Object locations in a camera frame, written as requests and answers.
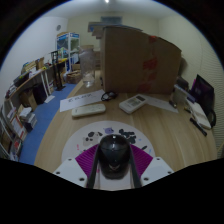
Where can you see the round white printed mouse pad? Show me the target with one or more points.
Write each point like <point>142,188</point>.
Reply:
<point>85,135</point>

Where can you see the slim white remote control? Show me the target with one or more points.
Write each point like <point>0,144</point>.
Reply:
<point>88,110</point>

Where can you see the clear plastic container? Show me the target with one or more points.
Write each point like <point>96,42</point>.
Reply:
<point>178,95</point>

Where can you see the blue claw machine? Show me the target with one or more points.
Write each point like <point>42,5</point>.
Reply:
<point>68,45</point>

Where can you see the large brown cardboard box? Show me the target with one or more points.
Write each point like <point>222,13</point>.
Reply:
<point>133,60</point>

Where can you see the white book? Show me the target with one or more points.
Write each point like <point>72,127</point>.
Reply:
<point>201,115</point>

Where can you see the black computer mouse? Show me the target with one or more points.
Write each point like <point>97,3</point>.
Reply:
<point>114,153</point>

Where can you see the blue book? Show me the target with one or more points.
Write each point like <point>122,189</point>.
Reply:
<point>185,92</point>

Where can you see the white remote with display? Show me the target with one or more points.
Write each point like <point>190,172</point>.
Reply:
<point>133,103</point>

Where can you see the black office chair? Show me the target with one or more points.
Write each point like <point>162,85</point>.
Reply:
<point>202,90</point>

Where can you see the clear plastic jar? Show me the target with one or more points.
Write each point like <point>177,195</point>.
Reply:
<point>87,68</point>

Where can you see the cluttered shelf unit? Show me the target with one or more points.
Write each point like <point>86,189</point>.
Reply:
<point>23,100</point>

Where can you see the round wall clock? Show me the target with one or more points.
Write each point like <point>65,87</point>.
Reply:
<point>59,27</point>

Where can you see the ceiling light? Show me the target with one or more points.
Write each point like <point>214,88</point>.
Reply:
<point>106,1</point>

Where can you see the open cardboard box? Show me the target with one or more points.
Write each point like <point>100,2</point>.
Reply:
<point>74,77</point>

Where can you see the black eyeglasses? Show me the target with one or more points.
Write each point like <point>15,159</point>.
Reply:
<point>108,96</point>

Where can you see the small wall window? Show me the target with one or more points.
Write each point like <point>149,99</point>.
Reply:
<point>111,20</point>

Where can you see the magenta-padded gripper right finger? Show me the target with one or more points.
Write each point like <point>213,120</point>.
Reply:
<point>156,170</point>

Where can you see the black floor stand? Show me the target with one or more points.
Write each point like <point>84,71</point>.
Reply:
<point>58,71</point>

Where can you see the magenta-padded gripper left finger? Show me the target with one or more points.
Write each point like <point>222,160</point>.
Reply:
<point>70,171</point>

